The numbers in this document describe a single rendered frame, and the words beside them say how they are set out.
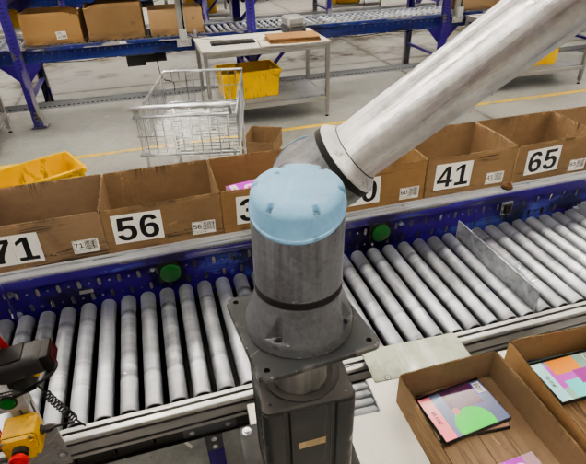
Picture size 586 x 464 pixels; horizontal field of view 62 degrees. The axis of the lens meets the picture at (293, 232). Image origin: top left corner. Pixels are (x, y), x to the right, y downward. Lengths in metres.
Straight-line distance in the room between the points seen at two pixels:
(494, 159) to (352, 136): 1.28
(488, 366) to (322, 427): 0.60
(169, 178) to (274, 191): 1.24
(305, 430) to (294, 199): 0.47
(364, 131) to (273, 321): 0.35
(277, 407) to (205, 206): 0.91
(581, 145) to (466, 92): 1.54
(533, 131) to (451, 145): 0.42
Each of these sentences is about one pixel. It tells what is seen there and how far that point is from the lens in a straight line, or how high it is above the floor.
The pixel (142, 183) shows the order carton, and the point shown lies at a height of 0.99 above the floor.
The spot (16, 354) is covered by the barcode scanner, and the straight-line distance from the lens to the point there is 1.17.
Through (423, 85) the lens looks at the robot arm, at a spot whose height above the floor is 1.59.
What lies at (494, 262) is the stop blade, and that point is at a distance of 1.88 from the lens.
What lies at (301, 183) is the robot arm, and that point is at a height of 1.48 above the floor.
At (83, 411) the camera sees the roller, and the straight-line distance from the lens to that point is 1.47.
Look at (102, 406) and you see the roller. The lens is 1.46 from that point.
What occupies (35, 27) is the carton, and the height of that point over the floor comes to 0.97.
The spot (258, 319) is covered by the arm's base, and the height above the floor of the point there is 1.26.
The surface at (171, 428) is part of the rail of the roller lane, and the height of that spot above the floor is 0.69.
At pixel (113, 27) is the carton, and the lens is 5.82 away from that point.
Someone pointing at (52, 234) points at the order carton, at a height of 1.00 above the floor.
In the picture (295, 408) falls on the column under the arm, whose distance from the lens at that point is 0.94.
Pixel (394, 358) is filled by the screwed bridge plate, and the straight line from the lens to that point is 1.47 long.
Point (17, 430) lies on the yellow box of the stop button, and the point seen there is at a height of 0.88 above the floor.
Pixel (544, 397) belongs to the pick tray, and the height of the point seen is 0.82.
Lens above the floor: 1.82
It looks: 33 degrees down
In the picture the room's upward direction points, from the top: 2 degrees counter-clockwise
